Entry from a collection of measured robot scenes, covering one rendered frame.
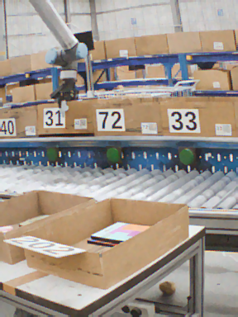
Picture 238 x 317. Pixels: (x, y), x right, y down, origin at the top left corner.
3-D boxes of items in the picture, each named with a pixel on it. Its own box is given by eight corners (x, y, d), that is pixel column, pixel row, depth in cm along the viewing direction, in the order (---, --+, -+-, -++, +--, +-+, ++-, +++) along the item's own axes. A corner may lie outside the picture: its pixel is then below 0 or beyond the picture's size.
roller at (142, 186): (102, 214, 185) (100, 201, 184) (167, 178, 227) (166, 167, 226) (113, 215, 182) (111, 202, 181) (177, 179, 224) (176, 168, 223)
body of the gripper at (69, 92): (69, 99, 253) (70, 78, 253) (57, 101, 257) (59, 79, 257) (78, 101, 259) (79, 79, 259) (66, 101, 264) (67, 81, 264)
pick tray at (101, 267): (26, 267, 123) (18, 234, 122) (113, 227, 153) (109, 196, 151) (106, 290, 106) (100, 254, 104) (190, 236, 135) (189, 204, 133)
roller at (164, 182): (116, 215, 181) (115, 202, 180) (179, 179, 223) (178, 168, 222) (128, 216, 178) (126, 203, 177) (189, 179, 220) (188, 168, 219)
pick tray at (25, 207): (-38, 245, 143) (-45, 217, 141) (41, 215, 171) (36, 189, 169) (11, 265, 125) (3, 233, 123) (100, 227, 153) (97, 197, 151)
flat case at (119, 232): (146, 248, 126) (145, 243, 125) (91, 240, 137) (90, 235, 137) (173, 232, 136) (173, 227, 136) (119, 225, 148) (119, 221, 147)
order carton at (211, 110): (162, 138, 229) (158, 101, 226) (188, 128, 253) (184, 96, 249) (236, 139, 207) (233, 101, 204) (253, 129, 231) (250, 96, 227)
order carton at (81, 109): (37, 134, 272) (36, 104, 270) (69, 130, 296) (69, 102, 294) (92, 132, 249) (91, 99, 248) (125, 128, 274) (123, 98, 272)
